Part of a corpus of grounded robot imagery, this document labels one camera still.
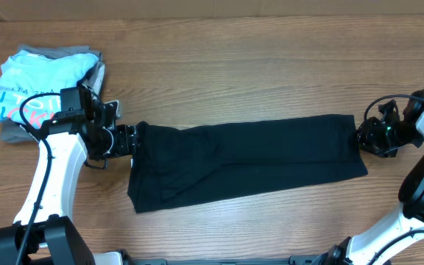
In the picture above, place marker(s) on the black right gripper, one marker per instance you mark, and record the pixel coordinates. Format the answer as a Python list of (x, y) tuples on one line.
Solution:
[(366, 132)]

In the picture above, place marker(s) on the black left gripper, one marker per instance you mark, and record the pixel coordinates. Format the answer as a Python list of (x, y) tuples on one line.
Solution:
[(126, 136)]

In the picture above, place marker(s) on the black t-shirt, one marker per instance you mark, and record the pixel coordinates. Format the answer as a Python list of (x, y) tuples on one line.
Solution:
[(175, 168)]

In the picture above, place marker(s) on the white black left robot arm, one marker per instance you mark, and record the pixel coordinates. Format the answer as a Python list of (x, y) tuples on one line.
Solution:
[(84, 129)]

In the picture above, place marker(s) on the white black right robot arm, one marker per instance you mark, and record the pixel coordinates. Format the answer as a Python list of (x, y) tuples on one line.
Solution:
[(405, 225)]

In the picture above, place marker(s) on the grey striped folded garment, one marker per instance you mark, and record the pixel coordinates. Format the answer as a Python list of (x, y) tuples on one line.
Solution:
[(94, 78)]

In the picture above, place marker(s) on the dark grey folded garment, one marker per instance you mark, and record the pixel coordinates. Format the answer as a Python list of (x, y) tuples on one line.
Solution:
[(10, 131)]

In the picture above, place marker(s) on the light blue printed t-shirt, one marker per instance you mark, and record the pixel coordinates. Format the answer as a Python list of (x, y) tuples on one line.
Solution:
[(26, 74)]

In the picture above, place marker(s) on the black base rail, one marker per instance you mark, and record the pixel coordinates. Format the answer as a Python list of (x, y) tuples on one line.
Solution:
[(292, 260)]

